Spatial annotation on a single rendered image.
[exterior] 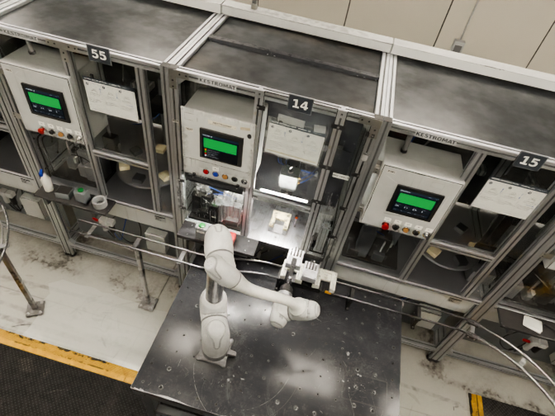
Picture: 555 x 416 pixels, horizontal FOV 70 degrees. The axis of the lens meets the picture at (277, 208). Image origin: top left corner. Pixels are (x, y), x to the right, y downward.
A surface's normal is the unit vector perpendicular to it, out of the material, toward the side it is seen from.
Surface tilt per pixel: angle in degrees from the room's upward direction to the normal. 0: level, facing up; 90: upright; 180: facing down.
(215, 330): 6
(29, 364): 0
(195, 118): 90
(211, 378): 0
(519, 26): 90
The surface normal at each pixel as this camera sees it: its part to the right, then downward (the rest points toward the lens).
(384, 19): -0.24, 0.68
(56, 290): 0.13, -0.69
